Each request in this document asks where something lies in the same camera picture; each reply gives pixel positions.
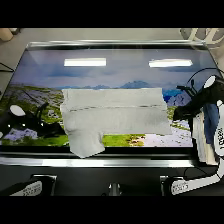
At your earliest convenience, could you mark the grey T-shirt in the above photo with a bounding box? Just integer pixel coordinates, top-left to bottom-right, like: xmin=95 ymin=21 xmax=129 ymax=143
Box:
xmin=59 ymin=87 xmax=174 ymax=159

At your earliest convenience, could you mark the white garment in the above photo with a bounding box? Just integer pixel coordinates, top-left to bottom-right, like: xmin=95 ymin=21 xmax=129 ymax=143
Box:
xmin=191 ymin=111 xmax=220 ymax=166

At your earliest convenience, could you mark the blue garment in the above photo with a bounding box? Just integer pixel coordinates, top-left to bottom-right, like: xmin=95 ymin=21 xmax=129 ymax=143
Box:
xmin=202 ymin=102 xmax=221 ymax=145

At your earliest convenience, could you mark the silver frame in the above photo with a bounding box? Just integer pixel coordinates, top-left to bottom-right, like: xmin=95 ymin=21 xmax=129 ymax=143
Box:
xmin=0 ymin=154 xmax=224 ymax=197

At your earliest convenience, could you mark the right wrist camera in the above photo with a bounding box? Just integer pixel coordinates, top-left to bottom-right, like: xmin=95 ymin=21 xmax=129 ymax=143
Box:
xmin=175 ymin=78 xmax=198 ymax=98

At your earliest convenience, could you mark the black cable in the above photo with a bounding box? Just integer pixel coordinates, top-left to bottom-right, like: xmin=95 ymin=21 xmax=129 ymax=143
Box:
xmin=185 ymin=67 xmax=224 ymax=85

